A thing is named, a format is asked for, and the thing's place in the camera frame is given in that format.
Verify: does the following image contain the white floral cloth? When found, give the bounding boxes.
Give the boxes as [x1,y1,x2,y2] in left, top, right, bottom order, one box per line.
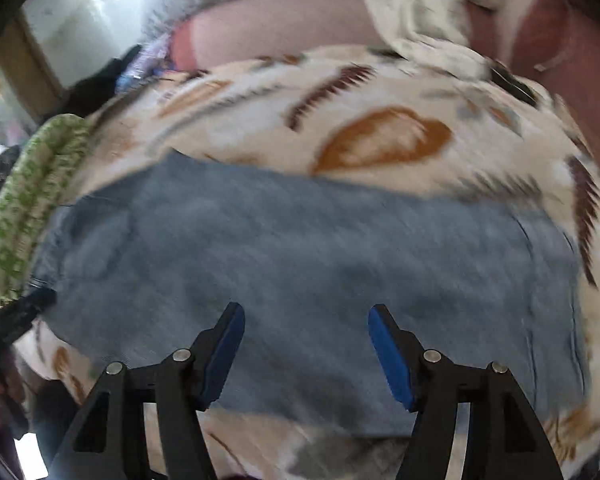
[362,0,526,68]

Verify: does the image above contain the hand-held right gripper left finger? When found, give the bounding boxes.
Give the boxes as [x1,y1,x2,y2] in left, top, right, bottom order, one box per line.
[45,302,246,480]

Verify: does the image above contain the blue-grey denim pants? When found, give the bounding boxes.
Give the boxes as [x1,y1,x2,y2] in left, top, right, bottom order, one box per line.
[30,152,588,438]

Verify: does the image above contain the black strap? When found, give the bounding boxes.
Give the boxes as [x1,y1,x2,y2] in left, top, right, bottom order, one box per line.
[485,60,538,108]

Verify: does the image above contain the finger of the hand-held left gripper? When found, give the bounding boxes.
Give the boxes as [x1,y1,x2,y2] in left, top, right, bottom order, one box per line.
[0,287,58,345]

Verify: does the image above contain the green patterned cloth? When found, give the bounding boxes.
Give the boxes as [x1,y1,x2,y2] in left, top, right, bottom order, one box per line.
[0,112,93,311]

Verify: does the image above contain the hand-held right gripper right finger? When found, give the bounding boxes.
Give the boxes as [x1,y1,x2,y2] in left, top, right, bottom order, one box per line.
[368,304,566,480]

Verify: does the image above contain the purple cloth pile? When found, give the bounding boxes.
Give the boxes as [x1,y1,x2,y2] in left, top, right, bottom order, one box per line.
[117,40,173,91]

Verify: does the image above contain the thin beige cable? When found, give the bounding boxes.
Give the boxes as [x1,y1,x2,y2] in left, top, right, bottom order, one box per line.
[532,35,576,73]

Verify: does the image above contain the leaf-print fleece blanket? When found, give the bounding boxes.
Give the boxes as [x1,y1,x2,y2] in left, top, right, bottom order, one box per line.
[10,45,600,480]

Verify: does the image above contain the dark cloth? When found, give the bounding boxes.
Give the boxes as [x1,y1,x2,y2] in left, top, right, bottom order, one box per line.
[67,45,143,116]

